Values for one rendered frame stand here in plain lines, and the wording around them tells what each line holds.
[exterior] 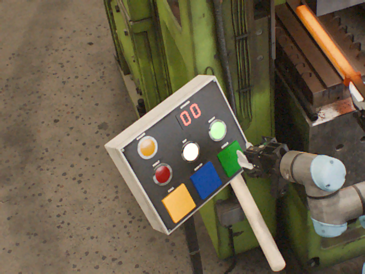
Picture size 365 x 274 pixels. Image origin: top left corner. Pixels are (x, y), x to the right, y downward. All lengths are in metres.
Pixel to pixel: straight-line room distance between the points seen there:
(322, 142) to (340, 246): 0.69
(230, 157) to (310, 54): 0.50
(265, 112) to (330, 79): 0.28
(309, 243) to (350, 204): 1.02
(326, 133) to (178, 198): 0.57
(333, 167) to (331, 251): 1.22
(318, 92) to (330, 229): 0.58
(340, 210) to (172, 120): 0.48
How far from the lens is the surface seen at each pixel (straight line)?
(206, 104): 1.80
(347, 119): 2.13
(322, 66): 2.14
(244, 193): 2.25
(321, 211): 1.59
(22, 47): 4.00
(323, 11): 1.87
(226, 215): 2.51
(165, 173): 1.75
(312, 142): 2.13
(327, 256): 2.76
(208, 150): 1.82
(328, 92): 2.09
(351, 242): 2.75
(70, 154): 3.34
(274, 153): 1.64
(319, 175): 1.54
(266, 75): 2.14
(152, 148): 1.72
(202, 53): 1.98
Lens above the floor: 2.45
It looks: 48 degrees down
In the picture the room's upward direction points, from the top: 10 degrees counter-clockwise
